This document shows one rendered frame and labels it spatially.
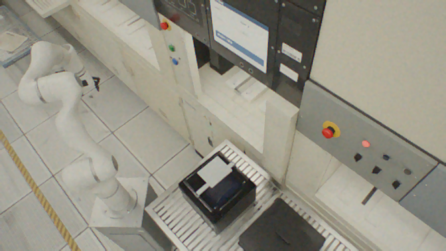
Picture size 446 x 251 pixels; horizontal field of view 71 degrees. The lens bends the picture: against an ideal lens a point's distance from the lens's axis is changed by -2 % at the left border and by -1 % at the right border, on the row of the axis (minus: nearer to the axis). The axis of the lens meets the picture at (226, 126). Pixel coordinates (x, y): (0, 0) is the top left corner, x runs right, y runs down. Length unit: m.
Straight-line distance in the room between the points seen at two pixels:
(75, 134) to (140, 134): 1.59
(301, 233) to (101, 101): 2.38
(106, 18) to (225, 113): 1.34
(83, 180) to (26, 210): 1.59
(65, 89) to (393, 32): 1.10
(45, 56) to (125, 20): 1.31
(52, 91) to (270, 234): 1.09
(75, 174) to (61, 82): 0.39
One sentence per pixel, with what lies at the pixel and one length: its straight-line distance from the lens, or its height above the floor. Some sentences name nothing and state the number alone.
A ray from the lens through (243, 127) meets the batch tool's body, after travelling 1.78.
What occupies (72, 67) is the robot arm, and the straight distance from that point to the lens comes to 1.81.
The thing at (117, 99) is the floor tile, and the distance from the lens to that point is 3.29.
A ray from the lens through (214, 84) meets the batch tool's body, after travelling 1.99.
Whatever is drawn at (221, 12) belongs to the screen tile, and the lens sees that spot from 1.22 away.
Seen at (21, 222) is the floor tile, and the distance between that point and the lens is 3.02.
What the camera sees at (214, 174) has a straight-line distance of 1.41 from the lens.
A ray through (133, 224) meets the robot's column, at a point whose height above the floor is 0.76.
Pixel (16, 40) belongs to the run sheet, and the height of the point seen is 0.46.
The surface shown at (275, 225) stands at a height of 0.86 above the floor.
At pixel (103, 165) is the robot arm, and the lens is 1.44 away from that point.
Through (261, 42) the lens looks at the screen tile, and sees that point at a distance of 1.13.
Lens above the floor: 2.35
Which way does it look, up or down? 56 degrees down
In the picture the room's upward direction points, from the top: 6 degrees counter-clockwise
